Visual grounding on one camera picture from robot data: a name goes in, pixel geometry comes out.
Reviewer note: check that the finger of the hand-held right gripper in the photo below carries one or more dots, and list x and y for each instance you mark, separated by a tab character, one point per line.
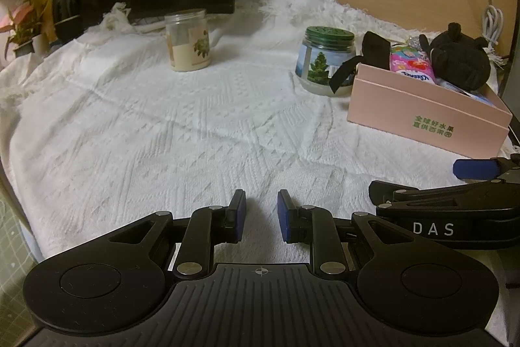
471	168
390	191

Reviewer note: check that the potted plant with pink leaves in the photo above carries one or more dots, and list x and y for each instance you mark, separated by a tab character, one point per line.
20	11

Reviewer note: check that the black fuzzy pad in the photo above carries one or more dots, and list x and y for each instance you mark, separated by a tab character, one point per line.
375	48

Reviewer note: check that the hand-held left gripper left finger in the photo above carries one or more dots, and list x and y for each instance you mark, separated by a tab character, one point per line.
240	217

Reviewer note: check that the clear plastic floral jar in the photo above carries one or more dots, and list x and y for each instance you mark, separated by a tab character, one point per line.
189	42

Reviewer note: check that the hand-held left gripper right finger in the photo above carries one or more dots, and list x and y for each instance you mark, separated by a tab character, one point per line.
283	217

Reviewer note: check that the white knitted fringed blanket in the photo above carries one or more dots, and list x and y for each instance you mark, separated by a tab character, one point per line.
162	119

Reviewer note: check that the black mesh container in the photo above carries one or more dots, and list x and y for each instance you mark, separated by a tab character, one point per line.
67	9

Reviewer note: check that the green lid glass jar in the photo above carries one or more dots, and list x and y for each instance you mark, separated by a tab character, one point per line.
321	58

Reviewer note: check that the pink printed tissue pack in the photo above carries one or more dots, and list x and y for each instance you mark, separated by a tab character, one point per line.
410	64

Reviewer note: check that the green cutting mat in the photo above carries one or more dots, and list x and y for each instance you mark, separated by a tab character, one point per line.
12	249

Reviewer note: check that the black plush toy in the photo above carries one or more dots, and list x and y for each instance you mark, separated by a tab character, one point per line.
459	58

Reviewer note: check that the pink cardboard box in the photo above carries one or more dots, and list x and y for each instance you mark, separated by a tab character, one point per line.
406	111

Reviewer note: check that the computer case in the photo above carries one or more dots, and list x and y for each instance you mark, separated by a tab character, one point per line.
512	99

